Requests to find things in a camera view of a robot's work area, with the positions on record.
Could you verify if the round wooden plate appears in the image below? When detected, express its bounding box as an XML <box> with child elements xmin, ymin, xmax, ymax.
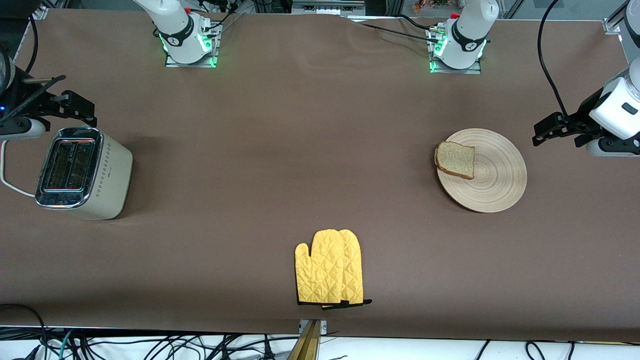
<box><xmin>437</xmin><ymin>128</ymin><xmax>528</xmax><ymax>214</ymax></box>

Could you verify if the brown-crust bread slice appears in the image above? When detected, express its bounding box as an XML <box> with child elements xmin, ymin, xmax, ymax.
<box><xmin>434</xmin><ymin>141</ymin><xmax>476</xmax><ymax>180</ymax></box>

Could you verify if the beige chrome two-slot toaster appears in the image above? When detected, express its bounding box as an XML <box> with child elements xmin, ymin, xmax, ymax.
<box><xmin>35</xmin><ymin>126</ymin><xmax>134</xmax><ymax>221</ymax></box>

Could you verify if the brown table cover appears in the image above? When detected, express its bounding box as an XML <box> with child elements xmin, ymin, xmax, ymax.
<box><xmin>0</xmin><ymin>7</ymin><xmax>640</xmax><ymax>343</ymax></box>

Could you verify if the yellow quilted oven mitt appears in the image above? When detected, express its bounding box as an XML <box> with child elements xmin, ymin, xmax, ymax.
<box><xmin>338</xmin><ymin>229</ymin><xmax>373</xmax><ymax>311</ymax></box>
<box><xmin>294</xmin><ymin>229</ymin><xmax>351</xmax><ymax>307</ymax></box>

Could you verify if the golden metal beam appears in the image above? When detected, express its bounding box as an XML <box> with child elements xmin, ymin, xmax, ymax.
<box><xmin>286</xmin><ymin>320</ymin><xmax>322</xmax><ymax>360</ymax></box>

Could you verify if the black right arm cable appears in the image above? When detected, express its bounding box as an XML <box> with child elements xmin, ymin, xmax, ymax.
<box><xmin>25</xmin><ymin>14</ymin><xmax>40</xmax><ymax>75</ymax></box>

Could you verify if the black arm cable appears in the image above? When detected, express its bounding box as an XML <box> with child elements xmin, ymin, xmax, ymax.
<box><xmin>25</xmin><ymin>14</ymin><xmax>40</xmax><ymax>75</ymax></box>
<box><xmin>537</xmin><ymin>0</ymin><xmax>571</xmax><ymax>121</ymax></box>

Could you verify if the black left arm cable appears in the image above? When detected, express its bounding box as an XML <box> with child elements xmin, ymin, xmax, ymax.
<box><xmin>537</xmin><ymin>0</ymin><xmax>571</xmax><ymax>121</ymax></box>

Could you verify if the white toaster power cord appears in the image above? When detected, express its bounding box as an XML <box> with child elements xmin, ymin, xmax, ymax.
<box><xmin>0</xmin><ymin>140</ymin><xmax>37</xmax><ymax>197</ymax></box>

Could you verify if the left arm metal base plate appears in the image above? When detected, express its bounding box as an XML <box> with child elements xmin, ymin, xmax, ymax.
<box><xmin>429</xmin><ymin>27</ymin><xmax>482</xmax><ymax>75</ymax></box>

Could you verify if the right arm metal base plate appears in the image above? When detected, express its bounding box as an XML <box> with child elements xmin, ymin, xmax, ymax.
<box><xmin>165</xmin><ymin>20</ymin><xmax>219</xmax><ymax>68</ymax></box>

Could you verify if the black cable on table cover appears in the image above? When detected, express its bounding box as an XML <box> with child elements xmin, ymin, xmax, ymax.
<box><xmin>350</xmin><ymin>15</ymin><xmax>443</xmax><ymax>46</ymax></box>

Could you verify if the black looped floor cable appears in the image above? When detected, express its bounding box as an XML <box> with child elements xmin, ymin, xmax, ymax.
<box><xmin>0</xmin><ymin>303</ymin><xmax>48</xmax><ymax>360</ymax></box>

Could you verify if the teal floor cable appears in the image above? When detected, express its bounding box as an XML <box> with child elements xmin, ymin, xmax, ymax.
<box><xmin>59</xmin><ymin>329</ymin><xmax>75</xmax><ymax>360</ymax></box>

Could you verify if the grey aluminium frame rail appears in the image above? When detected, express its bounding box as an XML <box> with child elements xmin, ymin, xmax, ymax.
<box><xmin>291</xmin><ymin>0</ymin><xmax>366</xmax><ymax>16</ymax></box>

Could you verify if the small silver metal bracket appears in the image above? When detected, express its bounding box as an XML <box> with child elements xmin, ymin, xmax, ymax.
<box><xmin>298</xmin><ymin>319</ymin><xmax>328</xmax><ymax>335</ymax></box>

